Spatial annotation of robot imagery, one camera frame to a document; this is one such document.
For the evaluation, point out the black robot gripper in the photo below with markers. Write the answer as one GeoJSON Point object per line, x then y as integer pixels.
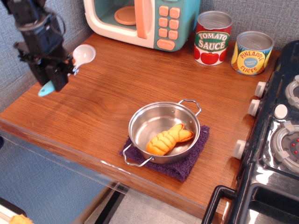
{"type": "Point", "coordinates": [42, 49]}

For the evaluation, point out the white spoon with teal handle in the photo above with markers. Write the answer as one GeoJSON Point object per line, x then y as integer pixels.
{"type": "Point", "coordinates": [82, 54]}

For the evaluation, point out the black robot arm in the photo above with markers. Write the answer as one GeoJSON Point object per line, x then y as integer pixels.
{"type": "Point", "coordinates": [28, 8]}

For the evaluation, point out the orange plate in microwave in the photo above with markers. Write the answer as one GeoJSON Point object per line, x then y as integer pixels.
{"type": "Point", "coordinates": [125, 15]}

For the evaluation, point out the toy microwave teal and white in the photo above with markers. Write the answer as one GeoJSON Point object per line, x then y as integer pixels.
{"type": "Point", "coordinates": [160, 24]}

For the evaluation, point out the orange plush shrimp toy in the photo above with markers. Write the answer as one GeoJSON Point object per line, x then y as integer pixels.
{"type": "Point", "coordinates": [165, 141]}

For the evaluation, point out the purple knitted cloth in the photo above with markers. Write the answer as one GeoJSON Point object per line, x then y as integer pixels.
{"type": "Point", "coordinates": [180, 169]}

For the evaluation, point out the tomato sauce can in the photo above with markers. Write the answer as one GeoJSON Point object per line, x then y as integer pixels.
{"type": "Point", "coordinates": [212, 36]}

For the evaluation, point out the pineapple slices can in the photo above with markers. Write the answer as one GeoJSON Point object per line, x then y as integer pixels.
{"type": "Point", "coordinates": [252, 52]}

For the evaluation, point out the black toy stove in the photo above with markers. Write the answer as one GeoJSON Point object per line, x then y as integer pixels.
{"type": "Point", "coordinates": [267, 190]}

